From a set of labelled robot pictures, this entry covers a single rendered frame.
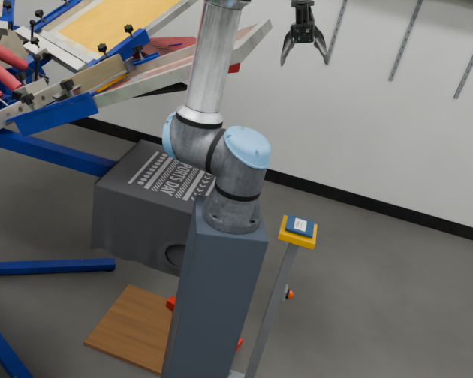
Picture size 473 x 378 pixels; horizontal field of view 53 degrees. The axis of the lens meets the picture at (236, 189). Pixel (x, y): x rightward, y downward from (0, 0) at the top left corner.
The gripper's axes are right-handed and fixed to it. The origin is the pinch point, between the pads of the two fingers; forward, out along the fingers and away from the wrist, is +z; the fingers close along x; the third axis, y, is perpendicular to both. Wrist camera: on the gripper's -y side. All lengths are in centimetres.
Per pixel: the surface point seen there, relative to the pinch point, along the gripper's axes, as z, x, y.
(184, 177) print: 42, -48, -1
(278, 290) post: 83, -11, 14
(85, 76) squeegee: -1, -74, 10
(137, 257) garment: 66, -63, 20
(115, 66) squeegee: 0, -74, -13
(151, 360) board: 131, -73, 11
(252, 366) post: 125, -24, 14
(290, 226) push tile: 53, -5, 15
